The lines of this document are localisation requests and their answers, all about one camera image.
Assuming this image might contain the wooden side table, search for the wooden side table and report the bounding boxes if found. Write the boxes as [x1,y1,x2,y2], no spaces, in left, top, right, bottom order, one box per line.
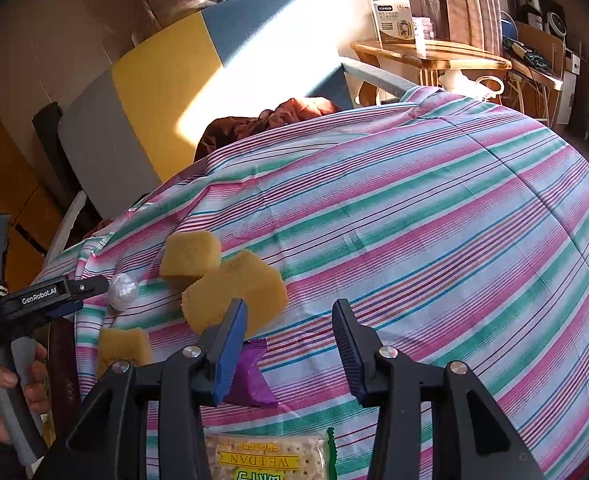
[349,39,513,106]

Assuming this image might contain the brown cardboard box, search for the brown cardboard box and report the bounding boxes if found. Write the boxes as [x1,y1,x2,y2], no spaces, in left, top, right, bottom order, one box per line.
[517,20,568,81]

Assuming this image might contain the grey yellow blue chair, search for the grey yellow blue chair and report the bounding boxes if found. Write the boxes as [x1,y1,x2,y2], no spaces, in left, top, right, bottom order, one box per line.
[57,0,355,216]

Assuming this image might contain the yellow sponge block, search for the yellow sponge block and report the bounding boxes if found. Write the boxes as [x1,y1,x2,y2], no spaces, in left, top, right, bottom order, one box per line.
[97,327,154,378]
[159,231,222,292]
[181,249,289,336]

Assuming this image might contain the purple wrapper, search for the purple wrapper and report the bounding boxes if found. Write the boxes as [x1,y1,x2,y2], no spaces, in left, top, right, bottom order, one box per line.
[224,337,280,408]

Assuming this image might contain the brown cloth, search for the brown cloth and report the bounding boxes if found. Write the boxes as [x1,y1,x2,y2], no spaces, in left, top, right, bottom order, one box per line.
[194,97,343,163]

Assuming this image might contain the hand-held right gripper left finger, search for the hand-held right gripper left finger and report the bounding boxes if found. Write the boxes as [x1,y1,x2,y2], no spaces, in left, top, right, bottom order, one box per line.
[34,299,248,480]

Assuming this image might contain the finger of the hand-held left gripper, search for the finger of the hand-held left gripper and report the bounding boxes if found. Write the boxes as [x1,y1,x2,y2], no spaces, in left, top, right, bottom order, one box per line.
[72,277,110,301]
[44,301,83,319]

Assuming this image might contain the cracker packet green edges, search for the cracker packet green edges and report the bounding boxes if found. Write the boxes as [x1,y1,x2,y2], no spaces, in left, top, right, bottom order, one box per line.
[203,427,336,480]

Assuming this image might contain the striped beige curtain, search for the striped beige curtain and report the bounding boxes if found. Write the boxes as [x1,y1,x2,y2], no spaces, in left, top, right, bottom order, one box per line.
[417,0,505,56]

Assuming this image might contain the white plastic ball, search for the white plastic ball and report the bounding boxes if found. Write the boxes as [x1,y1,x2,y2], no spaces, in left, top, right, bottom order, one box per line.
[107,272,139,312]

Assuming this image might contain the white printed box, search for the white printed box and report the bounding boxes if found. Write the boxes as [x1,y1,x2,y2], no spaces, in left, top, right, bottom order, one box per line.
[369,0,416,46]

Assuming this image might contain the white mug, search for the white mug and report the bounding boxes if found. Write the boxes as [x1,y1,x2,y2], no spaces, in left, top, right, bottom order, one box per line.
[437,70,506,106]

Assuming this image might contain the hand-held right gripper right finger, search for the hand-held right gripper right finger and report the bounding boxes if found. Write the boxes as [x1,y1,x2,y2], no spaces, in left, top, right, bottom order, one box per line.
[333,299,545,480]

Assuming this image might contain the grey bed frame bar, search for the grey bed frame bar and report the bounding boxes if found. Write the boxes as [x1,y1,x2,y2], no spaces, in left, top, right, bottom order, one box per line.
[339,57,420,106]

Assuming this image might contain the white bed rail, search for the white bed rail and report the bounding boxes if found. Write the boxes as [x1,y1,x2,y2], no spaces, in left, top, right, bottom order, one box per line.
[44,190,89,266]

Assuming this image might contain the wooden wardrobe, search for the wooden wardrobe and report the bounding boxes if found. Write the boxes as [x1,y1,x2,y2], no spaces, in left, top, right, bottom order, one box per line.
[0,75,65,281]

